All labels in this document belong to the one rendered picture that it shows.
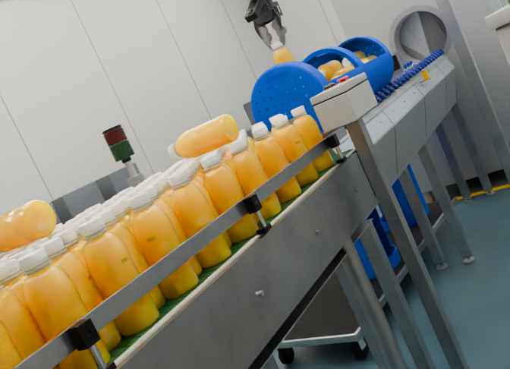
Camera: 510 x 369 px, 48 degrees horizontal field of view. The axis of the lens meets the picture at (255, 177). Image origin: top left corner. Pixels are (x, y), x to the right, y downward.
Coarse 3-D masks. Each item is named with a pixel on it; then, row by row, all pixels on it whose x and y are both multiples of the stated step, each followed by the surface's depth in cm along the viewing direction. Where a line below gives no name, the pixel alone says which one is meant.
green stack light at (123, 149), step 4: (124, 140) 174; (128, 140) 176; (116, 144) 173; (120, 144) 173; (124, 144) 174; (128, 144) 175; (112, 148) 173; (116, 148) 173; (120, 148) 173; (124, 148) 173; (128, 148) 174; (132, 148) 176; (112, 152) 174; (116, 152) 173; (120, 152) 173; (124, 152) 173; (128, 152) 174; (132, 152) 175; (116, 156) 174; (120, 156) 173; (124, 156) 173; (116, 160) 174
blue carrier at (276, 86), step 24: (336, 48) 224; (360, 48) 264; (384, 48) 255; (264, 72) 194; (288, 72) 190; (312, 72) 187; (360, 72) 219; (384, 72) 246; (264, 96) 196; (288, 96) 192; (312, 96) 189; (264, 120) 199
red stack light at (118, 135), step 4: (120, 128) 174; (112, 132) 172; (116, 132) 173; (120, 132) 173; (124, 132) 175; (104, 136) 173; (108, 136) 173; (112, 136) 172; (116, 136) 173; (120, 136) 173; (124, 136) 174; (108, 140) 173; (112, 140) 173; (116, 140) 173; (120, 140) 173; (108, 144) 174; (112, 144) 173
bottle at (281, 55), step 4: (276, 48) 199; (280, 48) 199; (284, 48) 199; (276, 52) 198; (280, 52) 198; (284, 52) 198; (288, 52) 199; (276, 56) 198; (280, 56) 198; (284, 56) 198; (288, 56) 198; (292, 56) 200; (276, 60) 199; (280, 60) 198; (284, 60) 198; (288, 60) 198; (292, 60) 199; (276, 64) 200
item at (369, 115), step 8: (440, 56) 356; (432, 64) 331; (416, 80) 288; (400, 88) 267; (408, 88) 272; (392, 96) 252; (384, 104) 239; (368, 112) 223; (376, 112) 227; (368, 120) 217
